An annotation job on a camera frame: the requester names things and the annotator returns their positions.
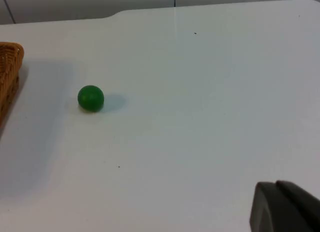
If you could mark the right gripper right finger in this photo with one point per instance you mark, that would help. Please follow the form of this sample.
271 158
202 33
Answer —
302 202

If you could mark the green ball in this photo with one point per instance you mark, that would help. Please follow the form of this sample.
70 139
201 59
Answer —
90 98

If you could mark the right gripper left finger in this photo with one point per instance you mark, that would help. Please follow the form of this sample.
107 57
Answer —
272 212

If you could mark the pale brown wicker basket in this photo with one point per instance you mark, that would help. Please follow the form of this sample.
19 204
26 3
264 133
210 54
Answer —
8 74

